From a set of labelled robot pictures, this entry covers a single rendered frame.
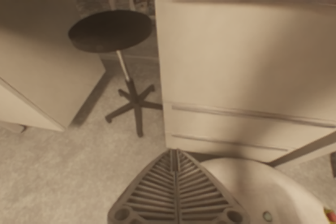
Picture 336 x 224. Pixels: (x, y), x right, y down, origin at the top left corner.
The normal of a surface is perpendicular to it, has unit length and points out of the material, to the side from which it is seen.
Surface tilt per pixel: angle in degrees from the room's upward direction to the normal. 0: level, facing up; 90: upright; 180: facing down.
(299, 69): 90
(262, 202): 0
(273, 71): 90
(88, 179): 0
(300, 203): 1
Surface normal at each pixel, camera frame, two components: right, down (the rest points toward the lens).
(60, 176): -0.02, -0.58
